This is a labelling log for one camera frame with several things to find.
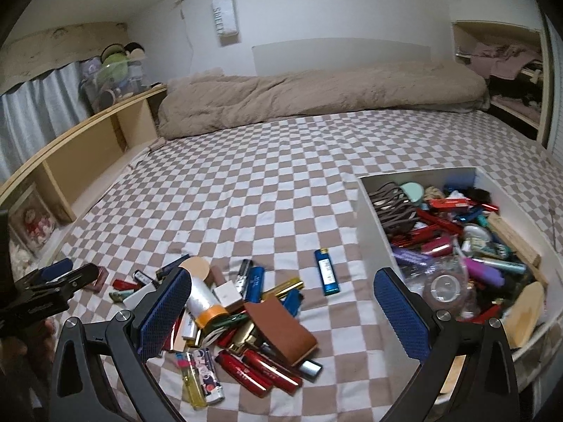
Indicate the beige curtain valance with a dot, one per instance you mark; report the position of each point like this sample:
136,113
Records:
61,48

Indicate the pile of lighters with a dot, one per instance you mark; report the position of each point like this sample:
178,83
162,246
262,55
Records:
246,371

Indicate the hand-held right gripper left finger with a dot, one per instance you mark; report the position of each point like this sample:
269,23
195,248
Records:
165,312

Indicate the cluster of red lighter packs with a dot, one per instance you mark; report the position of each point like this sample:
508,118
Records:
444,204

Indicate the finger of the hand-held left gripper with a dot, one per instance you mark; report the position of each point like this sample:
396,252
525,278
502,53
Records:
79,274
55,268

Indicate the white rectangular box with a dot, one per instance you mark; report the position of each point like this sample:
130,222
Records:
138,296

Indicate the white window blind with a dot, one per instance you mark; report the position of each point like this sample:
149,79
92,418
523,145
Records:
555,110

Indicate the clear bin with toys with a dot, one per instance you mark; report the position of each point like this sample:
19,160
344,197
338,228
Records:
112,81

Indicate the wooden bedside shelf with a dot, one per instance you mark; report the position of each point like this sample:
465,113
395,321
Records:
88,140

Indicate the white storage box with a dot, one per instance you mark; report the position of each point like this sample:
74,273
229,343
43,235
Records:
374,215

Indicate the plastic film roll orange tape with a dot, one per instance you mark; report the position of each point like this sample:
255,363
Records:
200,299

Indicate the beige duvet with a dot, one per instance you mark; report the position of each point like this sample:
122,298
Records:
308,92

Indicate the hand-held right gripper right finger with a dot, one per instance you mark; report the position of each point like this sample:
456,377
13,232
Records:
402,316

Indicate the lavender long packet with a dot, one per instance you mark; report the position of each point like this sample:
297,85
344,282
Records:
413,257

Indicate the blue lighter with white label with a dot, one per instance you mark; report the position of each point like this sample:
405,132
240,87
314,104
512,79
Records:
326,272

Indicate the mint round compact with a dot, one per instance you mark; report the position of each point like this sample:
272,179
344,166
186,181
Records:
411,192

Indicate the framed picture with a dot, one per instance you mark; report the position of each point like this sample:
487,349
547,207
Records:
31,224

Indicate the brown leather pouch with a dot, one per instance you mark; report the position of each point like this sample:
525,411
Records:
277,329

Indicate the checkered bedsheet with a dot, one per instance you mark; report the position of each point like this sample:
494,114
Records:
242,176

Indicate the round silver tin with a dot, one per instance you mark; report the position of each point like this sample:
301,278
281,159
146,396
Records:
477,234

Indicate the wall niche shelf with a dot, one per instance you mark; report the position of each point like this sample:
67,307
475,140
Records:
457,92

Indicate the grey curtain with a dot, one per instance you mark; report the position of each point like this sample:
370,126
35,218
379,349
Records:
39,105

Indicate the purple tube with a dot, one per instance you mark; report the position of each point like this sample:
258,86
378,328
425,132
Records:
481,269

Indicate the pile of pink clothes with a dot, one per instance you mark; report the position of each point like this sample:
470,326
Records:
501,59

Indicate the large oval wooden board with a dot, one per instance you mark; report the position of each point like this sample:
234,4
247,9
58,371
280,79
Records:
523,312

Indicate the round beige wooden lid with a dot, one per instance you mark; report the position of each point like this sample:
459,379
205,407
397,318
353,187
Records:
195,268

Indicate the brown bandage roll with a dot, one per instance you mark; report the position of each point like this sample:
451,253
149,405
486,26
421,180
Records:
442,290

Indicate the wooden block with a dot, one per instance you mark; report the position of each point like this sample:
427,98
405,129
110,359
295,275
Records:
514,239

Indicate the hanging white paper bag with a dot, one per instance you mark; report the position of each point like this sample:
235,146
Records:
225,15

